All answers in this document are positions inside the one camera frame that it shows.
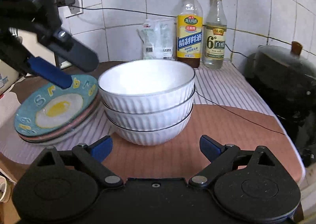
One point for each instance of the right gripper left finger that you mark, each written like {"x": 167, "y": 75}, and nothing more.
{"x": 89, "y": 158}

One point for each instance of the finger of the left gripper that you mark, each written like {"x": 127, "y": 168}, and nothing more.
{"x": 64, "y": 45}
{"x": 49, "y": 72}

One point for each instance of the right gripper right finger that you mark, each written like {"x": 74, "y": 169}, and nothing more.
{"x": 221, "y": 159}

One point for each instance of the blue fried egg plate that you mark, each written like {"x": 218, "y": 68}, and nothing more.
{"x": 50, "y": 107}

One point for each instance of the white ribbed bowl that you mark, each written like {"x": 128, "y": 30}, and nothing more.
{"x": 151, "y": 138}
{"x": 146, "y": 86}
{"x": 151, "y": 121}

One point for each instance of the striped brown table mat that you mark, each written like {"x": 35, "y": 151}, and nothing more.
{"x": 179, "y": 157}

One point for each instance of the white plastic seasoning bag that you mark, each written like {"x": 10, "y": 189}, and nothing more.
{"x": 158, "y": 39}

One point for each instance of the black pot with glass lid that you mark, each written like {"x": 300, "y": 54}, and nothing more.
{"x": 285, "y": 80}

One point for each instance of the yellow label cooking wine bottle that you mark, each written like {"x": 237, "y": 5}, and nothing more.
{"x": 189, "y": 32}

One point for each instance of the clear white vinegar bottle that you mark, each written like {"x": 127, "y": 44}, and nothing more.
{"x": 215, "y": 36}

